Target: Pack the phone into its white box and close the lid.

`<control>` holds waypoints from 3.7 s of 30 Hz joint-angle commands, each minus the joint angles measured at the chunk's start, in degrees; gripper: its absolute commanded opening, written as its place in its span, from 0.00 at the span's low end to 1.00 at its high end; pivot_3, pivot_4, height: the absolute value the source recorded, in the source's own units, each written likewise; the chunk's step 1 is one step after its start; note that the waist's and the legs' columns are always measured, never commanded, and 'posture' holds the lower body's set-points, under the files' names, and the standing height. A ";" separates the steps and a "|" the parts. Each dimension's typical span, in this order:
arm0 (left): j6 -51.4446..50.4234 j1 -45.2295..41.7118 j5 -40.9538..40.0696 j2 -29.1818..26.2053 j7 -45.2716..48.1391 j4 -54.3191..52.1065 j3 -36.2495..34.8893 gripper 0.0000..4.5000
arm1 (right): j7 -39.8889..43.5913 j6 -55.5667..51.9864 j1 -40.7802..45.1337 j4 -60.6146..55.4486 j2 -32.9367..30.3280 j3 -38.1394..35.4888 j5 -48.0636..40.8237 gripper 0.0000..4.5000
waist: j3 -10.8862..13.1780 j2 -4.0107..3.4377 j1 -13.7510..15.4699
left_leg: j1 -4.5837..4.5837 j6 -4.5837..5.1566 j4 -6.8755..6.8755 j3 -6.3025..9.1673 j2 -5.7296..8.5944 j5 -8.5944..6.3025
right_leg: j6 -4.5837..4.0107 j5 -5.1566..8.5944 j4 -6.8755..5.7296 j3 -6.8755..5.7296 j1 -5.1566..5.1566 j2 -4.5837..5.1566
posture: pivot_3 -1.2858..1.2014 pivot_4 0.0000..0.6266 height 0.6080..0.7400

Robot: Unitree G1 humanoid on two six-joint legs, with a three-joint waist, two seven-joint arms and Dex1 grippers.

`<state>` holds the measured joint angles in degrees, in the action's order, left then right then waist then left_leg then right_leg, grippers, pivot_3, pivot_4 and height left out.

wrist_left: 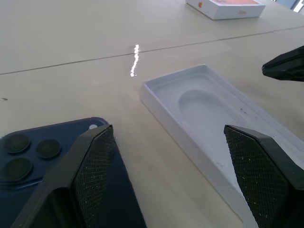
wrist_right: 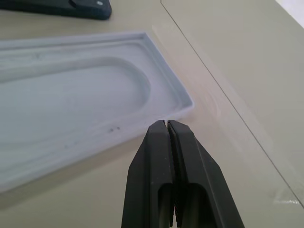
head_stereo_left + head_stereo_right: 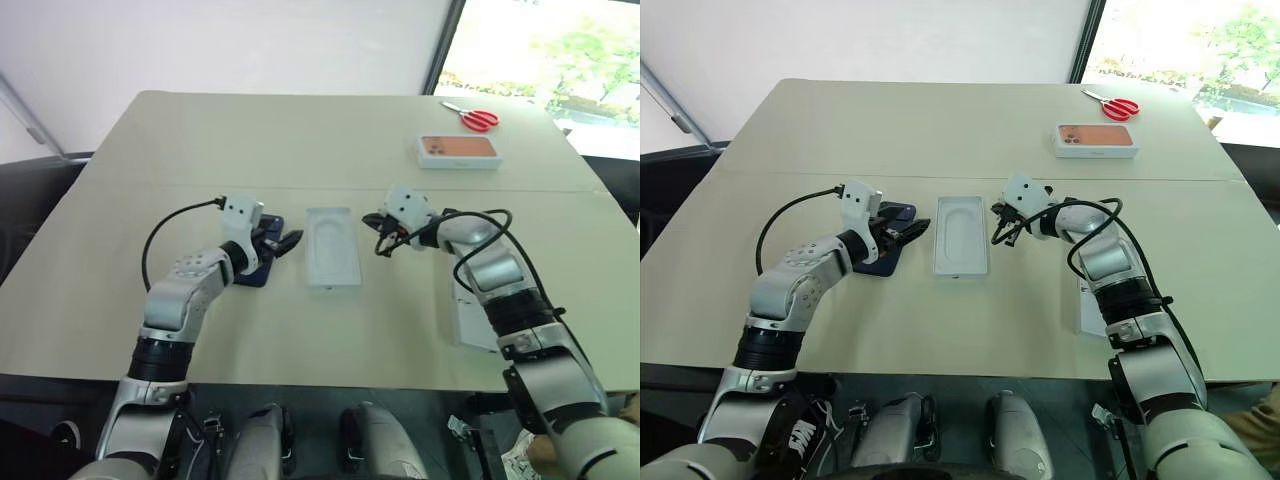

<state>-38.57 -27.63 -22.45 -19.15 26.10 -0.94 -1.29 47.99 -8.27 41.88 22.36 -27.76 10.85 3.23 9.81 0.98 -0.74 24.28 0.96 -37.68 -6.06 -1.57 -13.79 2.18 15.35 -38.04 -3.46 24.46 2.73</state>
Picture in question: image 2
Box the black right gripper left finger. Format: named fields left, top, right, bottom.
left=121, top=120, right=174, bottom=228

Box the white phone box tray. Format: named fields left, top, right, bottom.
left=0, top=32, right=196, bottom=194

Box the black phone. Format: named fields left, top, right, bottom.
left=0, top=0, right=113, bottom=21

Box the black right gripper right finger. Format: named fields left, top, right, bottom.
left=167, top=121, right=246, bottom=228

